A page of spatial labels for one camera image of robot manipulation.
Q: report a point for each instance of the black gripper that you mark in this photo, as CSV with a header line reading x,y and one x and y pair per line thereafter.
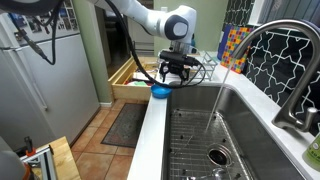
x,y
176,67

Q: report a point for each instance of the small blue bowl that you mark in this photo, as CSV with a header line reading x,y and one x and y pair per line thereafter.
x,y
161,91

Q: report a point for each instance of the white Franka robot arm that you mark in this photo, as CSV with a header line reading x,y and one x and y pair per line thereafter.
x,y
146,15

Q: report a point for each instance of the round sink drain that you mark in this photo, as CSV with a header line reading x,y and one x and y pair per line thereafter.
x,y
219,156

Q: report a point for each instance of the open wooden drawer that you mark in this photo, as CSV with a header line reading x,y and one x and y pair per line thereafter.
x,y
126,90

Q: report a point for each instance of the blue cutting board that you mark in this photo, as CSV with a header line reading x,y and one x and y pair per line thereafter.
x,y
222,41

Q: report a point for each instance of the multicoloured checked cutting board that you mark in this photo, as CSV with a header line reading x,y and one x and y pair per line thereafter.
x,y
236,50

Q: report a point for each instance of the dark patterned floor rug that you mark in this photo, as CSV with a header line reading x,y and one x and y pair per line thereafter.
x,y
125,125

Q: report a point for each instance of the steel utensil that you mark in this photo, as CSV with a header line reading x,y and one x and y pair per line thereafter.
x,y
216,174

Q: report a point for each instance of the white framed window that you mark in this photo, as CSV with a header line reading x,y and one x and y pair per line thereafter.
x,y
283,10

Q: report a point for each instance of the white refrigerator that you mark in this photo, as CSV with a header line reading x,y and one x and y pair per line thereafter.
x,y
50,93

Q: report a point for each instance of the curved steel faucet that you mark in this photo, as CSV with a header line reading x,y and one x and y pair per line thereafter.
x,y
300,83

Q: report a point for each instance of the wooden robot stand top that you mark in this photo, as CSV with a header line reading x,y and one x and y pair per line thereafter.
x,y
65,160

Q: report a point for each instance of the green soap bottle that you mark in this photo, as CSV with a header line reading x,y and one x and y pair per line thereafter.
x,y
313,153

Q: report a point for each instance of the orange and black clamp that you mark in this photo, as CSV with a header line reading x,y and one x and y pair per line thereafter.
x,y
29,146

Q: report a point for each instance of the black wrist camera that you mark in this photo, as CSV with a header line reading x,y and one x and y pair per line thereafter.
x,y
178,57

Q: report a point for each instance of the white wall outlet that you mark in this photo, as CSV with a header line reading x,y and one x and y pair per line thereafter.
x,y
164,9

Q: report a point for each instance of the aluminium extrusion frame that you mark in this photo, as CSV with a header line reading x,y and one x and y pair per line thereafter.
x,y
45,163

